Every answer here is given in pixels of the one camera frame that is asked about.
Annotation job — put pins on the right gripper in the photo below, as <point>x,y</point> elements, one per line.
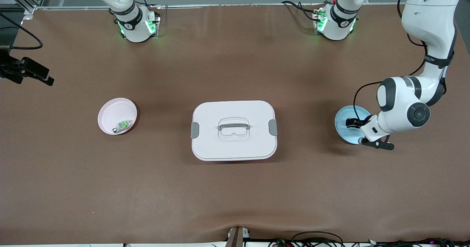
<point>14,69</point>

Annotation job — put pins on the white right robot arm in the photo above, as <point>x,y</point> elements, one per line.
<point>134,26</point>

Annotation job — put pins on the orange and black switch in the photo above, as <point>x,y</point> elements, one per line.
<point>351,122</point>

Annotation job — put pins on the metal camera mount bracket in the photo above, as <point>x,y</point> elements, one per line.
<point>235,237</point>

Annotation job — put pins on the pale pink round plate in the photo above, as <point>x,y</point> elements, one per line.
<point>114,111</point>

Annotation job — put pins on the green and clear switch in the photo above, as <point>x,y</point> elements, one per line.
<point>125,124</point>

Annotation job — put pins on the pink box with white lid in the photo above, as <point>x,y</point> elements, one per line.
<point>235,144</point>

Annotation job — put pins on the light blue round plate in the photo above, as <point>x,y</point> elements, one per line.
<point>345,133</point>

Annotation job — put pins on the aluminium table edge rail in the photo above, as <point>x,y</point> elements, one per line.
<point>238,5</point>

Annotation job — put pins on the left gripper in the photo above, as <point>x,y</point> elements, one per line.
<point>354,122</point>

